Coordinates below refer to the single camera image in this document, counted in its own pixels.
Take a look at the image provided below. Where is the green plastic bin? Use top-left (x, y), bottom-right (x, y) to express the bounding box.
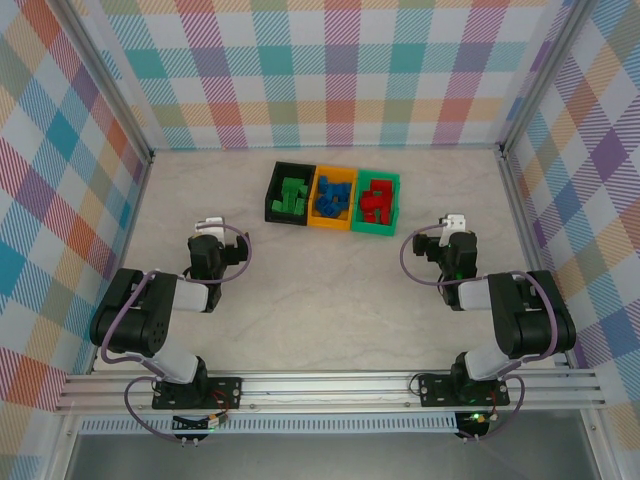
top-left (349, 168), bottom-right (402, 237)

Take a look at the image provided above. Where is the black plastic bin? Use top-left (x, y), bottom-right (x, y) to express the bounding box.
top-left (264, 160), bottom-right (318, 227)

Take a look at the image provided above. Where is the orange plastic bin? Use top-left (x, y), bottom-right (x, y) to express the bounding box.
top-left (306, 164), bottom-right (359, 232)

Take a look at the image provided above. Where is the small black controller board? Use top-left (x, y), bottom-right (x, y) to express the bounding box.
top-left (172, 413), bottom-right (231, 434)
top-left (455, 409), bottom-right (501, 444)

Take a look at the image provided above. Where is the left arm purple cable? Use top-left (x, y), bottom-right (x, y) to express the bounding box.
top-left (100, 224), bottom-right (253, 445)

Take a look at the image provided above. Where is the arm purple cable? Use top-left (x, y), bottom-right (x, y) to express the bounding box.
top-left (100, 224), bottom-right (253, 445)
top-left (399, 222), bottom-right (561, 445)

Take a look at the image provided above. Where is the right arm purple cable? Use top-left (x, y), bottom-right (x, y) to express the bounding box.
top-left (399, 222), bottom-right (561, 445)

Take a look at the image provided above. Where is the aluminium side rail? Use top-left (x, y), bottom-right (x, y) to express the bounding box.
top-left (87, 149), bottom-right (155, 376)
top-left (497, 144), bottom-right (574, 374)

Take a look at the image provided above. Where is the aluminium back rail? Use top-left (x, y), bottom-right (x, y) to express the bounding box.
top-left (149, 144), bottom-right (506, 154)

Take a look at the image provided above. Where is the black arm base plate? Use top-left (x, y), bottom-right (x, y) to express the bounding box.
top-left (152, 375), bottom-right (244, 411)
top-left (417, 373), bottom-right (511, 407)

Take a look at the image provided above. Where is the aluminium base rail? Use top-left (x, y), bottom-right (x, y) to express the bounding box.
top-left (54, 368), bottom-right (607, 416)

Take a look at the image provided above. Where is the white slotted cable duct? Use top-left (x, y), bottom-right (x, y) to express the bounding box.
top-left (78, 411), bottom-right (459, 436)

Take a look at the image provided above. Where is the aluminium frame post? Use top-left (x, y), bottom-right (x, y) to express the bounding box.
top-left (498, 0), bottom-right (599, 161)
top-left (58, 0), bottom-right (155, 164)

